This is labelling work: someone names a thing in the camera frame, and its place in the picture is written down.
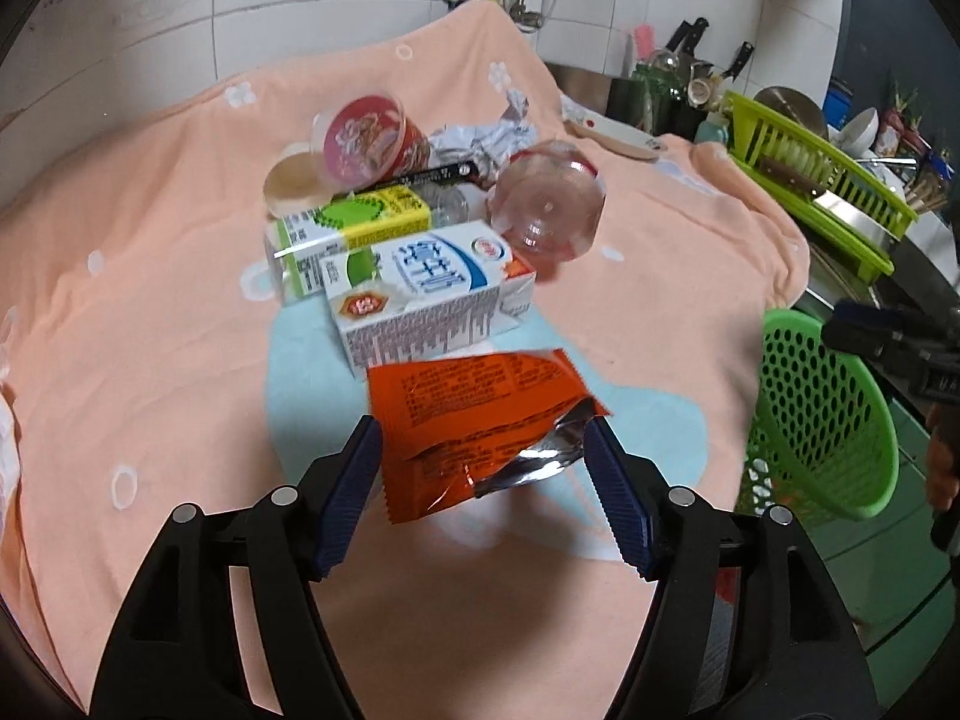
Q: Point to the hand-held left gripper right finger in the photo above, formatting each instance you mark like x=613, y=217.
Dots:
x=619, y=502

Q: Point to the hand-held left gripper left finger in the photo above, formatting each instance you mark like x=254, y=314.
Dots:
x=349, y=495

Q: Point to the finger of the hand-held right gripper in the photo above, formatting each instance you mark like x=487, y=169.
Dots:
x=885, y=345

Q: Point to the green plastic basket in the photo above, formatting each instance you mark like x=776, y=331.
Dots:
x=817, y=420

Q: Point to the orange snack wrapper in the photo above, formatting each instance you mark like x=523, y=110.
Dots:
x=465, y=405

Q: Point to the white milk carton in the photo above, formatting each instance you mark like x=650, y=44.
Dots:
x=420, y=315

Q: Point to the green yellow drink carton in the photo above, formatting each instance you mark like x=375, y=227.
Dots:
x=360, y=217

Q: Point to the clear plastic cup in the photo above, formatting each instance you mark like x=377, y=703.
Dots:
x=547, y=202

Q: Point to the red printed paper cup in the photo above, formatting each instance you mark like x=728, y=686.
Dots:
x=367, y=139

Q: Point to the person's right hand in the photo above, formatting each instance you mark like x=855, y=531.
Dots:
x=943, y=457

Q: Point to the steel cleaver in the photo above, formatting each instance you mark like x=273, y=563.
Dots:
x=847, y=214

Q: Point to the bundle of chopsticks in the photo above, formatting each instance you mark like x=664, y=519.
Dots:
x=928, y=191

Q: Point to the white bowl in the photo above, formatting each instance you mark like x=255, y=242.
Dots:
x=859, y=131

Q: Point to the green dish rack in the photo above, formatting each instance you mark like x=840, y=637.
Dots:
x=772, y=135

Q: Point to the blue container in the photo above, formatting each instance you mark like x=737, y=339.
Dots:
x=838, y=99

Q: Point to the steel pot lid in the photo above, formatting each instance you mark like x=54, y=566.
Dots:
x=787, y=109

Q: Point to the peach flower-print towel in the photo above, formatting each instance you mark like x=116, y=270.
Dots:
x=150, y=277

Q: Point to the clear plastic bottle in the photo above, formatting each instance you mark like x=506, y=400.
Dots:
x=457, y=202

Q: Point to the translucent plastic lid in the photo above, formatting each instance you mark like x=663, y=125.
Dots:
x=296, y=184

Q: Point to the black tube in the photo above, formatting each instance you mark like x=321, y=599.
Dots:
x=435, y=174

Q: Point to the dark green utensil holder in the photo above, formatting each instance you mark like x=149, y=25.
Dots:
x=652, y=101

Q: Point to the white plate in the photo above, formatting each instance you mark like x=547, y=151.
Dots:
x=611, y=131

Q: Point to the pink brush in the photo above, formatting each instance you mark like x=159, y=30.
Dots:
x=643, y=41

